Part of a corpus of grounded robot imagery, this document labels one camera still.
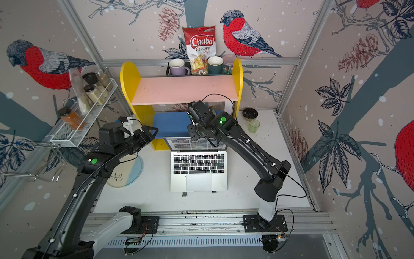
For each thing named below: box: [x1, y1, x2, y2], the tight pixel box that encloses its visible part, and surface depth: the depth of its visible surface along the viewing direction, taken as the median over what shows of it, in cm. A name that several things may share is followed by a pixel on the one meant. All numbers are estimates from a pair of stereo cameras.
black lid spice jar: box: [83, 84, 106, 106], surface depth 79 cm
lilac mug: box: [168, 58, 191, 76], surface depth 85 cm
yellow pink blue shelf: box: [120, 58, 244, 149], surface depth 79 cm
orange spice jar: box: [57, 106, 87, 131], surface depth 69 cm
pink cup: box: [221, 53, 237, 76], surface depth 85 cm
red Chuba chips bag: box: [182, 25, 217, 76], surface depth 83 cm
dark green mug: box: [207, 55, 224, 76], surface depth 85 cm
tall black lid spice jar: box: [82, 72, 109, 99], surface depth 81 cm
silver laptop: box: [163, 137, 229, 197], surface depth 85 cm
